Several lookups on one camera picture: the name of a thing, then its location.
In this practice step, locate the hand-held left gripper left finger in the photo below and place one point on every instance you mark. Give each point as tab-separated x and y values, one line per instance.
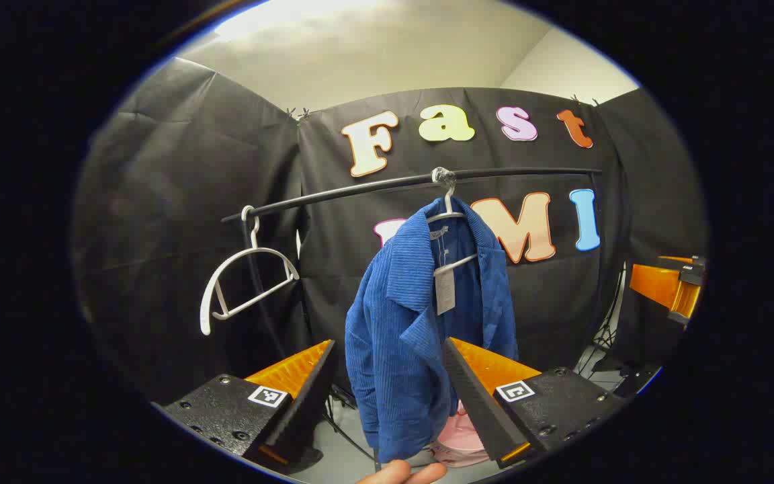
306	403

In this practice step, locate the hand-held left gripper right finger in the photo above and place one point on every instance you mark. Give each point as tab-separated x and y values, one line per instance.
474	396

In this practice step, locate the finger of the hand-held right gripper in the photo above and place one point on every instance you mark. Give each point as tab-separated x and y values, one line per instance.
656	286

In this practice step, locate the white plastic clothes hanger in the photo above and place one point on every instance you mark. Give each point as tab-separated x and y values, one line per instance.
451	202
252	250

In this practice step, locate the black tripod stand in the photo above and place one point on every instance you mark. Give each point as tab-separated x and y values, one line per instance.
605	336

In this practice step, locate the black backdrop cloth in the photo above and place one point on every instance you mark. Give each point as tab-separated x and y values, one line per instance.
158	202

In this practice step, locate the metal backdrop clip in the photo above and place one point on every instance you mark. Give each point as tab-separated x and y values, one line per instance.
291	112
304	112

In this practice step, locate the black clothes rail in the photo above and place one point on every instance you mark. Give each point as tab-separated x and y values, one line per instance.
360	189

